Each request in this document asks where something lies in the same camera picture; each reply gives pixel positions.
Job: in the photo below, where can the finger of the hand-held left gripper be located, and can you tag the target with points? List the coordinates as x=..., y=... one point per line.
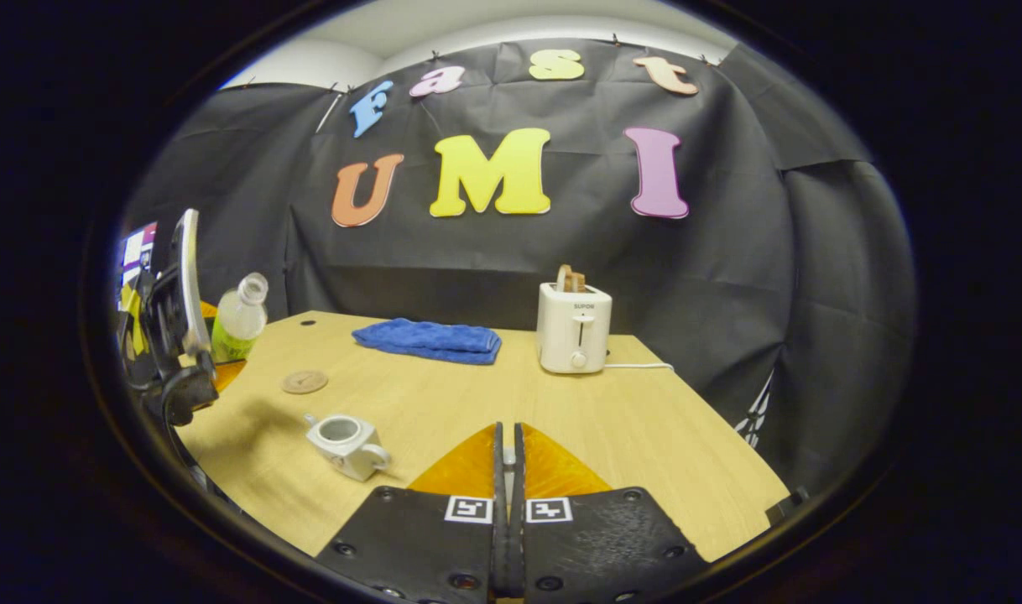
x=227, y=374
x=208, y=309

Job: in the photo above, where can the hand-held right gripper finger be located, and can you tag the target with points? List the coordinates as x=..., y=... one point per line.
x=498, y=478
x=518, y=478

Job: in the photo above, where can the green label water bottle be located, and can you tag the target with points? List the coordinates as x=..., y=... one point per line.
x=236, y=327

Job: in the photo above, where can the round brown coaster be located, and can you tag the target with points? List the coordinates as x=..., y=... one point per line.
x=304, y=382

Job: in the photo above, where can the white ceramic teacup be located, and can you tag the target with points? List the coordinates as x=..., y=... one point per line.
x=351, y=453

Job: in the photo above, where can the computer monitor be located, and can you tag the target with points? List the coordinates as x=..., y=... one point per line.
x=133, y=252

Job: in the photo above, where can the blue folded towel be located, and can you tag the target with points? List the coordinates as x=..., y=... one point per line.
x=431, y=340

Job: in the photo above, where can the white toaster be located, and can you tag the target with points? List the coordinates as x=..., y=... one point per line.
x=571, y=331

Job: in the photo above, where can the toast slice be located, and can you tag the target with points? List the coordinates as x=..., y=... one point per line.
x=564, y=278
x=580, y=282

